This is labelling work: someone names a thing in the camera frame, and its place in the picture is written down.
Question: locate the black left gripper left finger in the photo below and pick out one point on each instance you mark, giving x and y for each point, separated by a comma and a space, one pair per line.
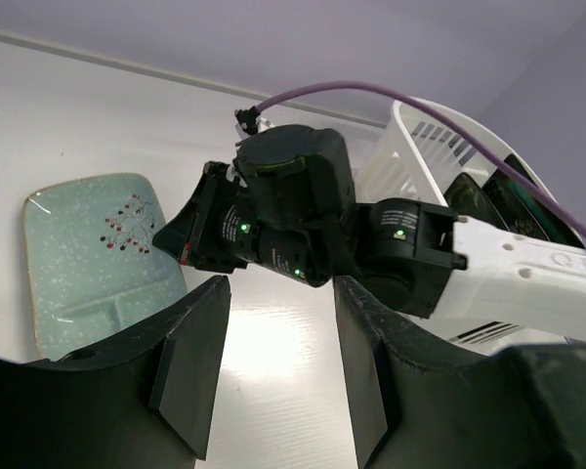
141, 398

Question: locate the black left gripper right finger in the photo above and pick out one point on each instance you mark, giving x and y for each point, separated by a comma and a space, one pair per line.
416, 401

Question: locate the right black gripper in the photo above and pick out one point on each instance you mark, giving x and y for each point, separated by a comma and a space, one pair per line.
286, 203

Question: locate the light green speckled plate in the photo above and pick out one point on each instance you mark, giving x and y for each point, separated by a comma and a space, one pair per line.
92, 268

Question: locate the black floral square plate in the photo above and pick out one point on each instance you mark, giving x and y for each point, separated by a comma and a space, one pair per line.
467, 198

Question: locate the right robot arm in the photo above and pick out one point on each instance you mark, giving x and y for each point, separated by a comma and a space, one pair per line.
424, 260

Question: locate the white plastic dish rack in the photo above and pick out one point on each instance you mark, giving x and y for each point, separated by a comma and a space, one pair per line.
417, 156

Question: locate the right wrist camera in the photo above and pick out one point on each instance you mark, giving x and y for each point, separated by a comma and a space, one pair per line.
249, 122

